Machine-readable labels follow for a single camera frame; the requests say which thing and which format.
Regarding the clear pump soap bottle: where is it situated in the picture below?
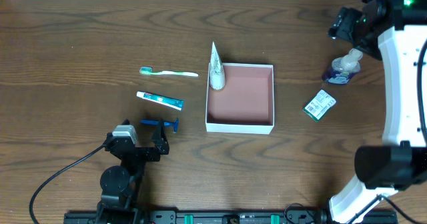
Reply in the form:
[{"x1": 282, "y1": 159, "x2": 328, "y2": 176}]
[{"x1": 322, "y1": 49, "x2": 363, "y2": 85}]

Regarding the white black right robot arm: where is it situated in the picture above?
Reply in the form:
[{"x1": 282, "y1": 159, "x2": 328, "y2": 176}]
[{"x1": 172, "y1": 0, "x2": 426, "y2": 224}]

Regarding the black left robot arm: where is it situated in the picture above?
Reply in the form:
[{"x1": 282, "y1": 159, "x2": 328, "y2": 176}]
[{"x1": 95, "y1": 119, "x2": 169, "y2": 223}]

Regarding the blue disposable razor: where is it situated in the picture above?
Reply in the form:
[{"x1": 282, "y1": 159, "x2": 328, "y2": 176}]
[{"x1": 140, "y1": 118, "x2": 179, "y2": 133}]

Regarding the green white toothpaste tube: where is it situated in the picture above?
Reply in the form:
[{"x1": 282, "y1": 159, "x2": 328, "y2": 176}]
[{"x1": 136, "y1": 91, "x2": 184, "y2": 111}]

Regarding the green white toothbrush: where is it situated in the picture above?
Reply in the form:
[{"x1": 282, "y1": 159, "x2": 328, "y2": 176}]
[{"x1": 139, "y1": 67, "x2": 199, "y2": 77}]

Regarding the white cone tube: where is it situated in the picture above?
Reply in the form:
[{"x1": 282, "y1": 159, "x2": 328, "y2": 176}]
[{"x1": 209, "y1": 42, "x2": 226, "y2": 90}]

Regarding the green white small packet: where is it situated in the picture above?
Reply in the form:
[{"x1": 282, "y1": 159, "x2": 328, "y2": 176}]
[{"x1": 302, "y1": 89, "x2": 336, "y2": 121}]

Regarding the white box pink interior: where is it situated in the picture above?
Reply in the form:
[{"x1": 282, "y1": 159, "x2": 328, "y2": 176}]
[{"x1": 205, "y1": 63, "x2": 275, "y2": 135}]

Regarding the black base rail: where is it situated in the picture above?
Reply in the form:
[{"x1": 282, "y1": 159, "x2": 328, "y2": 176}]
[{"x1": 63, "y1": 209, "x2": 398, "y2": 224}]

